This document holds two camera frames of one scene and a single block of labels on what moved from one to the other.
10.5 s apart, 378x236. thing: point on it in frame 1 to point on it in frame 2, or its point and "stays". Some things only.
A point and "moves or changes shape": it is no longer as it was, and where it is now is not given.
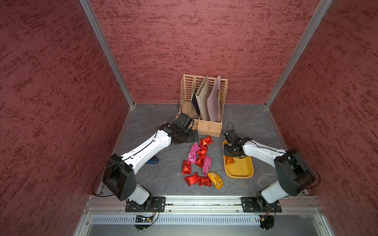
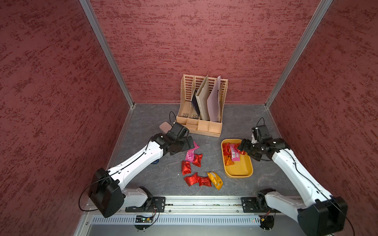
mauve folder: x=213 y=102 stays
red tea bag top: x=204 y=142 moves or changes shape
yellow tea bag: x=217 y=181 stays
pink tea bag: x=191 y=156 stays
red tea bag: x=186 y=167 stays
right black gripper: x=226 y=153 to x=243 y=146
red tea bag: x=201 y=153 moves or changes shape
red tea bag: x=192 y=180 stays
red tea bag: x=204 y=181 stays
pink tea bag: x=206 y=165 moves or changes shape
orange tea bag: x=229 y=160 stays
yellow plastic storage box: x=243 y=167 stays
